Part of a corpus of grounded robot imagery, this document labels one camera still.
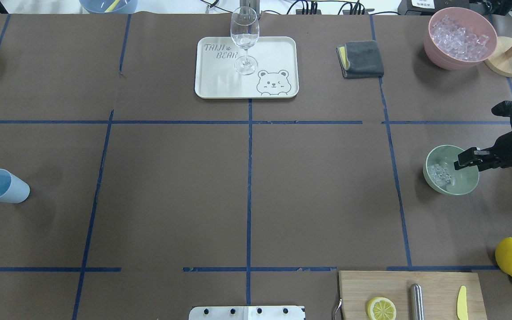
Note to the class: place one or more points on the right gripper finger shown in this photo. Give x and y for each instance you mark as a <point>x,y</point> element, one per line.
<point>473,155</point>
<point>480,164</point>

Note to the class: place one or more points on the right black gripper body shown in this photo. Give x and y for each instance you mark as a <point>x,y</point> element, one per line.
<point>508,148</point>

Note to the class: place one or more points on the green bowl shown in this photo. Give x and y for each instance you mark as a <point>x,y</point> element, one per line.
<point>463,181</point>

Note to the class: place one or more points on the light blue cup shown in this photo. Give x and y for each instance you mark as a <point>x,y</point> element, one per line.
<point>12,188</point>

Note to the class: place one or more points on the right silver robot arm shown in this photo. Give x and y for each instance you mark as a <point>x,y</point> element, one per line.
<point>497,156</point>

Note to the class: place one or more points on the ice cubes in bowl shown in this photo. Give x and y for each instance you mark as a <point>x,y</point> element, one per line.
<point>439,175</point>

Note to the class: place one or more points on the pink bowl of ice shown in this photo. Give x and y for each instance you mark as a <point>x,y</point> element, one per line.
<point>459,38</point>

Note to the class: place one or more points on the blue bowl with fork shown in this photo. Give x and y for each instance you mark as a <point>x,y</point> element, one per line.
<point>109,6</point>

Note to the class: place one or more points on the wooden cutting board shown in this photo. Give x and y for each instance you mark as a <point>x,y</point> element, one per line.
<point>439,293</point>

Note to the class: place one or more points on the grey folded cloth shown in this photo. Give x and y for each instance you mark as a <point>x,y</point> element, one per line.
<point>359,60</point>

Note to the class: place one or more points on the yellow plastic knife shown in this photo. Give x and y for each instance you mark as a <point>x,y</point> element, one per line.
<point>461,303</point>

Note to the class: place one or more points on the lemon half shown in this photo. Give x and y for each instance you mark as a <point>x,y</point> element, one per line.
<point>381,308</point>

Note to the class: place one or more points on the cream bear tray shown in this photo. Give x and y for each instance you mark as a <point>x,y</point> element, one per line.
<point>221,71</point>

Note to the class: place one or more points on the clear wine glass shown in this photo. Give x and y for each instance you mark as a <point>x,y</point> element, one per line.
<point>245,32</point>

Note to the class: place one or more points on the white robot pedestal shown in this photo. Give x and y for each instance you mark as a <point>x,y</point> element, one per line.
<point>271,312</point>

